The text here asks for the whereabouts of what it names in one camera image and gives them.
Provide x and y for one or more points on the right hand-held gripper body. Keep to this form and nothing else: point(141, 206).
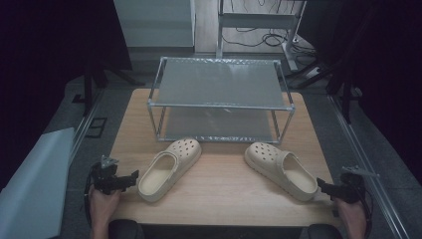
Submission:
point(351, 189)

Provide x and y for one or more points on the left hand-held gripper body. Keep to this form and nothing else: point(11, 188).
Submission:
point(106, 181)

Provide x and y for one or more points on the beige clog shoe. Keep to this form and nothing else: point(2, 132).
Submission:
point(282, 166)
point(172, 166)

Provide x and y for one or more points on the metal two-tier shoe rack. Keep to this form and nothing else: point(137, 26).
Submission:
point(219, 83)

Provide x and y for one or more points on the person's left hand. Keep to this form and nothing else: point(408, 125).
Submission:
point(103, 205)

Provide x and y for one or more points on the person's right leg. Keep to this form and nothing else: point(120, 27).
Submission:
point(323, 232)

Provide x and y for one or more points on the person's leg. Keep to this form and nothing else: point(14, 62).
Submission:
point(323, 232)
point(126, 230)

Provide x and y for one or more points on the person's left leg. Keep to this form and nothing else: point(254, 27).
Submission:
point(126, 230)

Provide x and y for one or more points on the white board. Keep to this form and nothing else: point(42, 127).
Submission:
point(33, 186)

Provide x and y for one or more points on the black stand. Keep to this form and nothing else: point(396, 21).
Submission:
point(91, 79)
point(341, 83)

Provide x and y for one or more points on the white power strip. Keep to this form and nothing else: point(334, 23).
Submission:
point(313, 72)

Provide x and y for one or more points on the white cabinet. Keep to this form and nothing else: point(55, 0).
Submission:
point(156, 23)

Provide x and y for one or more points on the aluminium rail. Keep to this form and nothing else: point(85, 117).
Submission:
point(87, 122)
point(368, 159)

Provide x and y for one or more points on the black rectangular floor frame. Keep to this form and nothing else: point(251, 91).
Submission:
point(97, 127)

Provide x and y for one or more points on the white desk frame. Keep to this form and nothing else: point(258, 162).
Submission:
point(255, 20)

